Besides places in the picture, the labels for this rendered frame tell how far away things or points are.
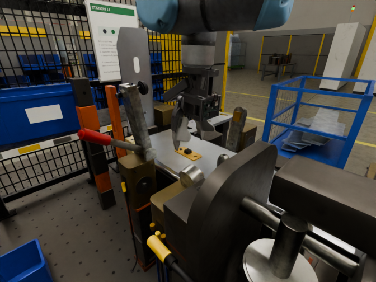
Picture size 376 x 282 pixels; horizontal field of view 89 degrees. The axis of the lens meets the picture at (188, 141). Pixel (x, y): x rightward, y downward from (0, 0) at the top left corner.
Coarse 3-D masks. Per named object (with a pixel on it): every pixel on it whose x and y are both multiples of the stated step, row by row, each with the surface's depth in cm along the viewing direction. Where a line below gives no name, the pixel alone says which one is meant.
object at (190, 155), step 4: (184, 148) 59; (180, 152) 56; (184, 152) 56; (188, 152) 55; (192, 152) 56; (184, 156) 55; (188, 156) 54; (192, 156) 54; (196, 156) 55; (200, 156) 54; (192, 160) 53
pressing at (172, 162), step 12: (168, 132) 71; (156, 144) 62; (168, 144) 62; (180, 144) 62; (192, 144) 62; (204, 144) 62; (216, 144) 63; (168, 156) 55; (180, 156) 55; (204, 156) 55; (216, 156) 55; (156, 168) 51; (168, 168) 49; (180, 168) 49; (204, 168) 49; (336, 240) 30
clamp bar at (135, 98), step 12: (120, 84) 37; (144, 84) 38; (120, 96) 36; (132, 96) 37; (132, 108) 37; (132, 120) 40; (144, 120) 40; (132, 132) 43; (144, 132) 41; (144, 144) 42
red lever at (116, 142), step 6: (78, 132) 34; (84, 132) 33; (90, 132) 34; (96, 132) 35; (84, 138) 34; (90, 138) 34; (96, 138) 35; (102, 138) 36; (108, 138) 37; (102, 144) 36; (108, 144) 37; (114, 144) 38; (120, 144) 39; (126, 144) 40; (132, 144) 41; (132, 150) 42; (138, 150) 43
